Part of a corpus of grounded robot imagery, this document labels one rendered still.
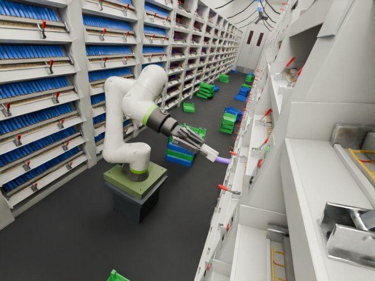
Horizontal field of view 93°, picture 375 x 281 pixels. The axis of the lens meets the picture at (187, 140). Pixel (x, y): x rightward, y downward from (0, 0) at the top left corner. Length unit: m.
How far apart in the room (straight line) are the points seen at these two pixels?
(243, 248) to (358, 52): 0.32
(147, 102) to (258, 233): 0.55
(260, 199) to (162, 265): 1.09
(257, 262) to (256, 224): 0.06
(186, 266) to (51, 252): 0.82
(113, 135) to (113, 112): 0.14
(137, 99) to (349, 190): 0.64
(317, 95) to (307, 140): 0.06
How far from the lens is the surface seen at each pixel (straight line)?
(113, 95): 1.14
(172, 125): 0.68
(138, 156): 1.18
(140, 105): 0.71
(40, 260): 1.49
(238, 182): 0.80
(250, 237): 0.39
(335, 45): 0.27
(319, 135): 0.29
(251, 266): 0.36
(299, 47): 0.97
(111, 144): 1.17
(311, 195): 0.19
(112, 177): 1.33
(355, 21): 0.27
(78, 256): 1.44
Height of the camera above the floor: 1.25
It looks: 31 degrees down
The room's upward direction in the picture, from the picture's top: 12 degrees clockwise
